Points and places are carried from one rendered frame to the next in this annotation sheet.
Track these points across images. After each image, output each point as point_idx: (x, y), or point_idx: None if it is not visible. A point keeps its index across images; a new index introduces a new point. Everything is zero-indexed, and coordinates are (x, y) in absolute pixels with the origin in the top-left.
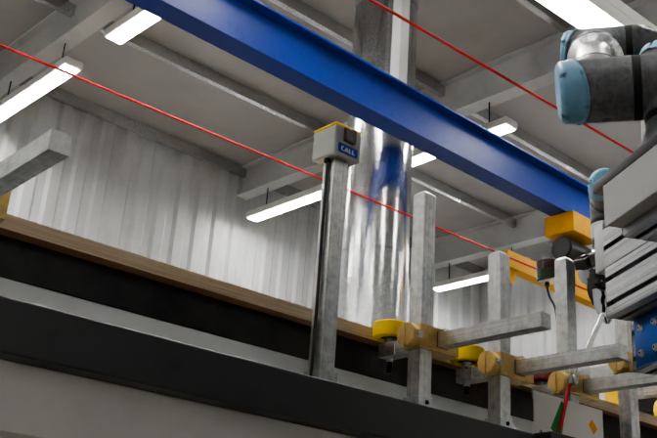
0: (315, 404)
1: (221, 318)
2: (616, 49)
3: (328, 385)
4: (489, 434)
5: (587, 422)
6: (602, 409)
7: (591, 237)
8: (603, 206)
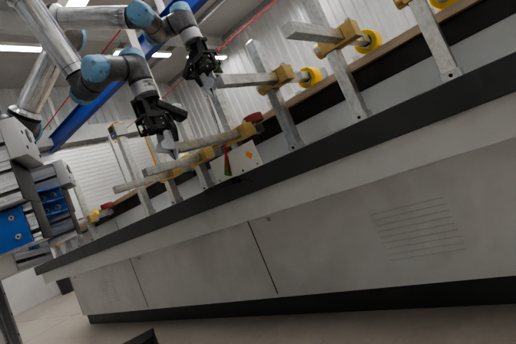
0: (143, 228)
1: (163, 186)
2: (41, 46)
3: (143, 220)
4: (193, 202)
5: (244, 155)
6: (332, 81)
7: None
8: (168, 38)
